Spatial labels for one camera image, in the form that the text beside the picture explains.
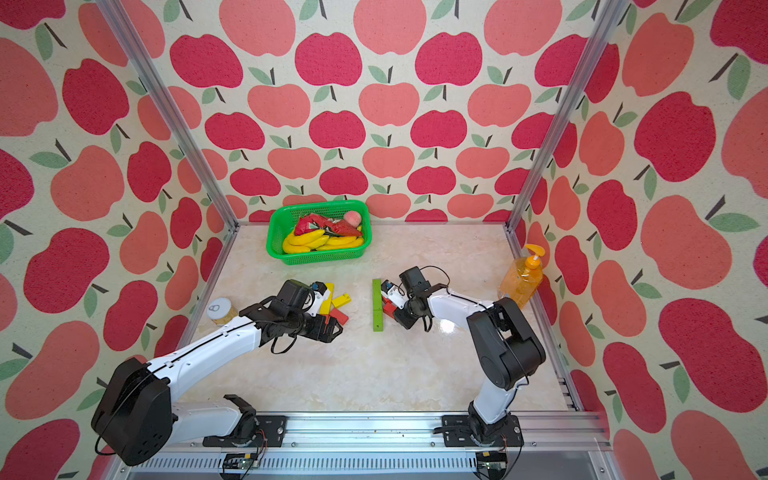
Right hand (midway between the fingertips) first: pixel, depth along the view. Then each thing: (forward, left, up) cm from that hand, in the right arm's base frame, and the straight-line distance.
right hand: (404, 317), depth 95 cm
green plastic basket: (+33, +49, +9) cm, 60 cm away
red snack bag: (+29, +35, +11) cm, 47 cm away
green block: (+7, +9, 0) cm, 12 cm away
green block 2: (+3, +9, +1) cm, 10 cm away
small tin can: (-6, +56, +6) cm, 57 cm away
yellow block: (+3, +21, +1) cm, 21 cm away
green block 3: (-3, +8, +1) cm, 8 cm away
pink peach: (+37, +22, +7) cm, 44 cm away
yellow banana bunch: (+23, +39, +7) cm, 46 cm away
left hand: (-11, +20, +8) cm, 24 cm away
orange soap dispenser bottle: (+7, -33, +16) cm, 37 cm away
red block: (+2, +5, +1) cm, 6 cm away
